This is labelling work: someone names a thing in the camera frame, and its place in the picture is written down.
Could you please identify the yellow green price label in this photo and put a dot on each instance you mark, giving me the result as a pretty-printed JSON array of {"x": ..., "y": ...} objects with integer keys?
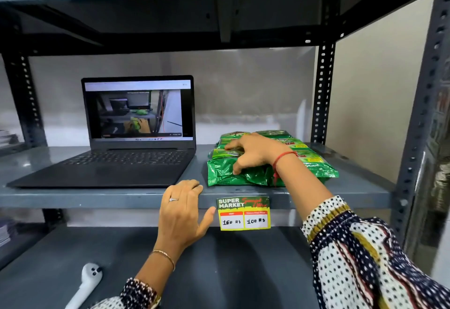
[{"x": 242, "y": 213}]

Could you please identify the person's right hand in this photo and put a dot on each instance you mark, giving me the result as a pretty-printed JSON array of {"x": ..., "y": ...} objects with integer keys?
[{"x": 260, "y": 152}]

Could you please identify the person's left thumb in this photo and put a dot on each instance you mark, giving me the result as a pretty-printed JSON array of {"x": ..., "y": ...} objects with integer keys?
[{"x": 208, "y": 219}]

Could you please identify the person's left forearm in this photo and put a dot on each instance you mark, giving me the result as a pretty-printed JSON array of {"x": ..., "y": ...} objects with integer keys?
[{"x": 158, "y": 270}]

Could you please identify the person's right thumb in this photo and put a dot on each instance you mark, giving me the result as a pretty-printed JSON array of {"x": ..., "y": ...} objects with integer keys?
[{"x": 241, "y": 166}]

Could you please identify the black laptop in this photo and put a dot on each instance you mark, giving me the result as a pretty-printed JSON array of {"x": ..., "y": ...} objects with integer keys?
[{"x": 116, "y": 168}]

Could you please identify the person's left little finger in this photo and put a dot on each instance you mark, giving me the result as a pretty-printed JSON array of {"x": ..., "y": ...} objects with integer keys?
[{"x": 164, "y": 198}]

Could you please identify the dotted patterned blouse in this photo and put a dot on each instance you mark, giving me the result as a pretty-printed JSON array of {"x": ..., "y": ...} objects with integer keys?
[{"x": 358, "y": 266}]

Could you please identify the person's left hand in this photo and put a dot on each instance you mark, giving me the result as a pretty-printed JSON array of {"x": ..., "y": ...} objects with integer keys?
[{"x": 179, "y": 220}]

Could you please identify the person's left middle finger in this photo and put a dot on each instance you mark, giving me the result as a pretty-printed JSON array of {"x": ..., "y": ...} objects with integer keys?
[{"x": 185, "y": 192}]

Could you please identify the green snack packet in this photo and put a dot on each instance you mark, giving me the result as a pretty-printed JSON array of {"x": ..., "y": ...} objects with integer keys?
[
  {"x": 225, "y": 175},
  {"x": 311, "y": 156},
  {"x": 297, "y": 143},
  {"x": 274, "y": 133}
]

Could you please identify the red thread wristband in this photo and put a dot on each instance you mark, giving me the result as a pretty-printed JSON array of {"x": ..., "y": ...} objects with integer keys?
[{"x": 281, "y": 156}]

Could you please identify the white plastic handheld device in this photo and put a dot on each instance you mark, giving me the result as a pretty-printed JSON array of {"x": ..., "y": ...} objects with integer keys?
[{"x": 86, "y": 280}]

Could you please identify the person's right forearm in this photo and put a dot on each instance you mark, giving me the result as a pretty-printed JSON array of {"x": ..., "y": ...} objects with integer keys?
[{"x": 302, "y": 185}]

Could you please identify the grey metal shelf rack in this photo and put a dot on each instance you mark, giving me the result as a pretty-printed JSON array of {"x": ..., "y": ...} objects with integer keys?
[{"x": 105, "y": 199}]

